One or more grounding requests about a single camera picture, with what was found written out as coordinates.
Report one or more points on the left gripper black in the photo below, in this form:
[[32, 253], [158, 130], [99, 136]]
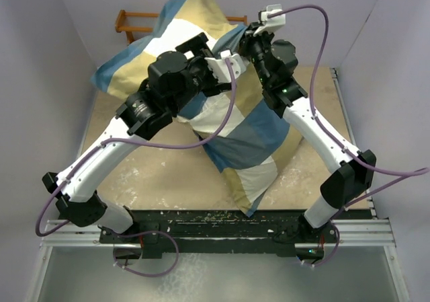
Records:
[[199, 48]]

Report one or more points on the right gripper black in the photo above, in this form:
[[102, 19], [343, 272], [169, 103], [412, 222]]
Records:
[[248, 38]]

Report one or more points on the patchwork pillowcase blue beige white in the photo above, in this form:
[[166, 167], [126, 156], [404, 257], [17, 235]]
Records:
[[247, 142]]

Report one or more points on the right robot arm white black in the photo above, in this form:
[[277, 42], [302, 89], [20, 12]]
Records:
[[351, 170]]

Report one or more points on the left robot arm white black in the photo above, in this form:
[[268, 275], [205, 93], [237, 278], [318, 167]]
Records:
[[173, 80]]

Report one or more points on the orange wooden rack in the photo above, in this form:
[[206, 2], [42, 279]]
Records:
[[134, 26]]

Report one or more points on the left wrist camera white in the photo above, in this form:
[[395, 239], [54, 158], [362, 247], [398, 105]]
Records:
[[229, 66]]

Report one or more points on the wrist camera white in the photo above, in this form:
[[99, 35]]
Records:
[[270, 20], [229, 66]]

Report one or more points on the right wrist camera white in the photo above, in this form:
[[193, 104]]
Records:
[[270, 20]]

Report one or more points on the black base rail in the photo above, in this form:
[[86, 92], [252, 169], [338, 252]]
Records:
[[155, 232]]

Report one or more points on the aluminium frame rail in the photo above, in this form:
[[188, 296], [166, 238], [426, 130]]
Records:
[[353, 233]]

